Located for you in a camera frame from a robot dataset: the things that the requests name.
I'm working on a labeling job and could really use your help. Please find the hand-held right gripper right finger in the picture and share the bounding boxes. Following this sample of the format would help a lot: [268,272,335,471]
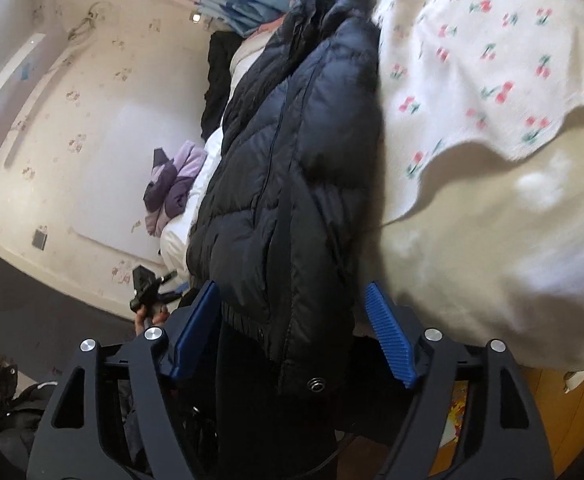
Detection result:
[363,281,556,480]

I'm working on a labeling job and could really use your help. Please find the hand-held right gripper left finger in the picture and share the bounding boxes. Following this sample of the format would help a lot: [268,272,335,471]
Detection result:
[26,280,220,480]

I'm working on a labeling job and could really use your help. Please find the black puffer jacket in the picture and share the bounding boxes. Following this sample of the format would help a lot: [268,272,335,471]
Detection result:
[186,0,385,398]

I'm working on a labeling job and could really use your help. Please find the person's left hand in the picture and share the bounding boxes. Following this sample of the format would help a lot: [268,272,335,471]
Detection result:
[135,304,171,336]

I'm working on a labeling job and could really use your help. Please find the purple jacket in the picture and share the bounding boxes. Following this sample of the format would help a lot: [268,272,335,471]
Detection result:
[143,140,208,237]

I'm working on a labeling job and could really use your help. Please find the colourful printed sheet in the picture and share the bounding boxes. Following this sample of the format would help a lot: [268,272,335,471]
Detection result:
[444,380,473,442]

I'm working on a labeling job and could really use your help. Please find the person's dark coat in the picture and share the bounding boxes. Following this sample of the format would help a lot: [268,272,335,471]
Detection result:
[0,377,138,480]

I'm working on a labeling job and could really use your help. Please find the black garment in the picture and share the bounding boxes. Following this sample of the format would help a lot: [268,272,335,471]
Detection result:
[201,30,245,142]

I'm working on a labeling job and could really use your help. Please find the white wall air conditioner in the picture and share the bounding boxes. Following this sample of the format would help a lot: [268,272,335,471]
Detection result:
[0,30,49,159]

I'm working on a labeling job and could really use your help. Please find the dark wall cable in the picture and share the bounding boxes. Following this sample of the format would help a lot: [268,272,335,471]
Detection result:
[67,2,114,44]

